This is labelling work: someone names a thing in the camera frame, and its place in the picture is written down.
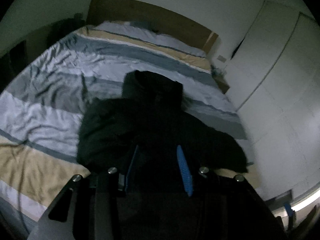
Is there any wall switch plate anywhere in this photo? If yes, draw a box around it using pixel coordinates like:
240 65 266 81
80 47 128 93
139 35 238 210
216 55 226 63

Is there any wooden nightstand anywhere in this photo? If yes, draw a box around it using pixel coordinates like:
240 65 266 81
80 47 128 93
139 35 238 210
211 65 230 94

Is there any large black puffer coat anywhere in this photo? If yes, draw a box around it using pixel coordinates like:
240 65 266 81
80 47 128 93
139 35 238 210
76 69 249 240

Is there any light blue pillow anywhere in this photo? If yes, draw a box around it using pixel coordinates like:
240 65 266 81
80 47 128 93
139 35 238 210
93 21 207 57

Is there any wooden headboard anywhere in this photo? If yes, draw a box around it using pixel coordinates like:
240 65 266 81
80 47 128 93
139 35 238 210
86 0 218 54

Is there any striped blue beige duvet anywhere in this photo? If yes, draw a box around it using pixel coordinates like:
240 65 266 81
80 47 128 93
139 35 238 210
1 26 254 239

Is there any white wardrobe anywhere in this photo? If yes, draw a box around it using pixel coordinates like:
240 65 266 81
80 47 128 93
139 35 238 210
226 1 319 200

